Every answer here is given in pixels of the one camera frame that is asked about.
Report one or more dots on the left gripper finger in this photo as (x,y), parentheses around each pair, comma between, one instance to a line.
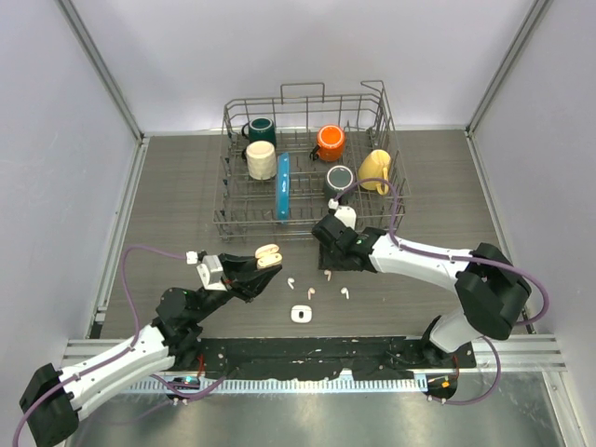
(237,264)
(255,283)

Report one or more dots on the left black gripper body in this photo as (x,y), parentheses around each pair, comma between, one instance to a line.
(233,284)

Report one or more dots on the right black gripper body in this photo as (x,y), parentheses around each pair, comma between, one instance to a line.
(337,254)

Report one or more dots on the beige charging case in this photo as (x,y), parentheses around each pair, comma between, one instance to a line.
(267,256)

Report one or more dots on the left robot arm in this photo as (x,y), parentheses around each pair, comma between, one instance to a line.
(55,401)

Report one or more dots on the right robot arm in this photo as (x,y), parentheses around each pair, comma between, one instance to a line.
(491,293)

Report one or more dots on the white charging case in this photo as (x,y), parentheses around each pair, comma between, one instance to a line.
(301,314)

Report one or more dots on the grey mug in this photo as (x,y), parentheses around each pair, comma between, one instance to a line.
(337,179)

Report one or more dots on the yellow mug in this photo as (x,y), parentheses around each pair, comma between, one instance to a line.
(375,165)

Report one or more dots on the blue plate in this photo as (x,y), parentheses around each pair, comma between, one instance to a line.
(283,187)

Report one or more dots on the orange mug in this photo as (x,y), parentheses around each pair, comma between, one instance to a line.
(330,144)

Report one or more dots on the cream textured mug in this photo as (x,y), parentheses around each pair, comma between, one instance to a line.
(261,160)

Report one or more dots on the dark green mug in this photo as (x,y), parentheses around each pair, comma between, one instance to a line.
(260,129)

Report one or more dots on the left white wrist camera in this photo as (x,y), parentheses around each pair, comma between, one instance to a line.
(209,269)

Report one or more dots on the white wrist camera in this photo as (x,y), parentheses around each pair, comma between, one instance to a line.
(345,214)
(209,269)

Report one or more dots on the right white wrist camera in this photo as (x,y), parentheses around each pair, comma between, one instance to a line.
(345,214)

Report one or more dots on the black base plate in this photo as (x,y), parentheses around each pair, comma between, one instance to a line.
(315,359)

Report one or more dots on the grey wire dish rack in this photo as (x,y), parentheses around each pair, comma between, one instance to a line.
(245,207)

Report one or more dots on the white slotted cable duct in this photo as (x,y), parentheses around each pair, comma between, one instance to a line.
(344,383)

